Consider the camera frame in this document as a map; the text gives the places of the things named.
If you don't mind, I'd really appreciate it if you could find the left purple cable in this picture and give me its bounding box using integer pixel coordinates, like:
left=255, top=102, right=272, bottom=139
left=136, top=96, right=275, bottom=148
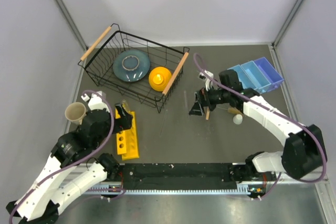
left=8, top=89, right=115, bottom=224

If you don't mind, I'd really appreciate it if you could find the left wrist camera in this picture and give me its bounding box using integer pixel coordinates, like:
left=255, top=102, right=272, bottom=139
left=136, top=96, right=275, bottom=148
left=81, top=93, right=110, bottom=112

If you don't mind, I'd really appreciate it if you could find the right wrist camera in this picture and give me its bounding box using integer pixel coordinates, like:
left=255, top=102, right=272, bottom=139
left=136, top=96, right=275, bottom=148
left=198, top=70, right=214, bottom=91

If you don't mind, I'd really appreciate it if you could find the black wire dish basket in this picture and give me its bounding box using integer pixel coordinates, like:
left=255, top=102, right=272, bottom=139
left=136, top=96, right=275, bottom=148
left=78, top=23, right=190, bottom=112

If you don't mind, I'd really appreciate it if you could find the blue ceramic plate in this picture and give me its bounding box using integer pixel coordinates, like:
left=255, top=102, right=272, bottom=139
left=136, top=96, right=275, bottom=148
left=112, top=49, right=151, bottom=82

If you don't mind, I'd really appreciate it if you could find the glass test tube on table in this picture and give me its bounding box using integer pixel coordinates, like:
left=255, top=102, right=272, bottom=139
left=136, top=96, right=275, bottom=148
left=159, top=109, right=168, bottom=137
left=184, top=90, right=189, bottom=114

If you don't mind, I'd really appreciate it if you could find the wooden test tube clamp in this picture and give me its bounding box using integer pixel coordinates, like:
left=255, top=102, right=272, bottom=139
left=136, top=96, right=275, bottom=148
left=205, top=107, right=210, bottom=121

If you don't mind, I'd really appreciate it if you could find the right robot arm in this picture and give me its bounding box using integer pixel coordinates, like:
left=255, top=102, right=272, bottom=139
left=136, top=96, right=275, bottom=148
left=189, top=69, right=327, bottom=180

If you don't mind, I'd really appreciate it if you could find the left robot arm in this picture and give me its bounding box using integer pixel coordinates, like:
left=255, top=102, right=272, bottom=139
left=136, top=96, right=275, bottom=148
left=6, top=103, right=135, bottom=223

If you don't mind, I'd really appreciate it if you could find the cable duct rail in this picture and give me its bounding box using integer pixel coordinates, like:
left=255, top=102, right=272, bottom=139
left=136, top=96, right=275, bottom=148
left=85, top=183, right=267, bottom=196

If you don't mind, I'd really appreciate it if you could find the beige ceramic mug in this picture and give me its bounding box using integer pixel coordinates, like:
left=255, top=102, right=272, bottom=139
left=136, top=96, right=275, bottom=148
left=65, top=102, right=87, bottom=125

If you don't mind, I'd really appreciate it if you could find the glass test tube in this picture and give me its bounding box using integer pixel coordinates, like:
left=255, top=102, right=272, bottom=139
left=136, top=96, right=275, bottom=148
left=121, top=100, right=131, bottom=114
left=159, top=109, right=168, bottom=137
left=184, top=90, right=189, bottom=114

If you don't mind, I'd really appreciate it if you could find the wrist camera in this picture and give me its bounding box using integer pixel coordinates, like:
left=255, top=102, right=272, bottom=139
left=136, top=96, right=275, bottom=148
left=81, top=93, right=110, bottom=112
left=198, top=70, right=214, bottom=91

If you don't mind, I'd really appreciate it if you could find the test tube brush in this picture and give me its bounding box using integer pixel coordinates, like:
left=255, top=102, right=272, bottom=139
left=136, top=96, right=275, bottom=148
left=217, top=107, right=243, bottom=115

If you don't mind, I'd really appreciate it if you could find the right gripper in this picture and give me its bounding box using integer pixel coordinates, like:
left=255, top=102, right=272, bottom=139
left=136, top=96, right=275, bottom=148
left=188, top=82, right=230, bottom=116

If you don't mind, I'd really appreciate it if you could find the purple blue bin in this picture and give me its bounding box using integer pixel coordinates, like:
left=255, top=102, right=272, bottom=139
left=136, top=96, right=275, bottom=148
left=254, top=57, right=284, bottom=92

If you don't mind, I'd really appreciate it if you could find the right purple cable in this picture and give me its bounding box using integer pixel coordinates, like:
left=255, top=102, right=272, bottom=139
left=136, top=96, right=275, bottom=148
left=193, top=52, right=329, bottom=183

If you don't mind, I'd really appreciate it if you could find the light blue bin left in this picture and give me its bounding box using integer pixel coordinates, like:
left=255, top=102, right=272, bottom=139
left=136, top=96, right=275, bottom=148
left=230, top=64, right=263, bottom=94

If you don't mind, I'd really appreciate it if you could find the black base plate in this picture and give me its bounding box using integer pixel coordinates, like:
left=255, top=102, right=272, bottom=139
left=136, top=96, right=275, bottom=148
left=120, top=163, right=252, bottom=190

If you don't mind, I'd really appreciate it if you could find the yellow test tube rack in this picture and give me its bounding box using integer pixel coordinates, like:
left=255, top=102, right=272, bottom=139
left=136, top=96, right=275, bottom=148
left=116, top=111, right=140, bottom=161

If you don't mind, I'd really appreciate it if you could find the yellow ribbed funnel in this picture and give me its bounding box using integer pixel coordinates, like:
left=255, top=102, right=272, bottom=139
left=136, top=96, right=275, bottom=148
left=149, top=67, right=172, bottom=92

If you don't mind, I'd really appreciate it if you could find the purple cable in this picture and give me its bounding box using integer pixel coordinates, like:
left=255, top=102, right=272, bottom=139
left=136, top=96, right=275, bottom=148
left=193, top=52, right=329, bottom=183
left=8, top=89, right=115, bottom=224

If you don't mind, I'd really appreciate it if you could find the light blue bin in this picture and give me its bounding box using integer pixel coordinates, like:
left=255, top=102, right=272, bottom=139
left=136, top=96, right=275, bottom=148
left=241, top=61, right=271, bottom=94
left=230, top=64, right=263, bottom=94

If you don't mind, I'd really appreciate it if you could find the light blue bin middle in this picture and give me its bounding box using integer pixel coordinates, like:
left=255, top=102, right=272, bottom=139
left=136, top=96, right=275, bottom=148
left=241, top=61, right=271, bottom=94

